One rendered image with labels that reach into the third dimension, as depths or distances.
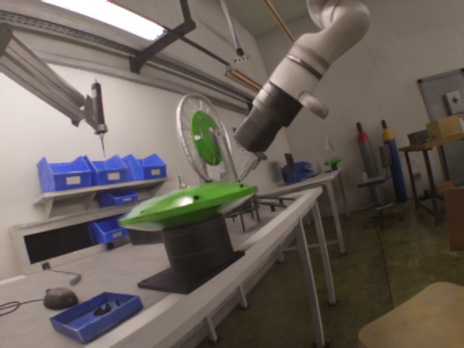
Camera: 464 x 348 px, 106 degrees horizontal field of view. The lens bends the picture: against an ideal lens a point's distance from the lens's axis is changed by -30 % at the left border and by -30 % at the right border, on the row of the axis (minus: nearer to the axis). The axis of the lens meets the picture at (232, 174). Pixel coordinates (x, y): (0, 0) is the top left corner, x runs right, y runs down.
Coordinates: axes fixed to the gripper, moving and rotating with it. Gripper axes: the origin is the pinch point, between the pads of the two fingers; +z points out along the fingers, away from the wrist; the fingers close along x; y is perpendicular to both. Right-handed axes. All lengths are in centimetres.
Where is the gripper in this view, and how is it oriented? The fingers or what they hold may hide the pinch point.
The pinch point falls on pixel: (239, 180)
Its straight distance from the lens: 46.6
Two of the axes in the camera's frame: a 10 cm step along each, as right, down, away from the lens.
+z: -5.3, 7.5, 4.0
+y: -6.7, -6.6, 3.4
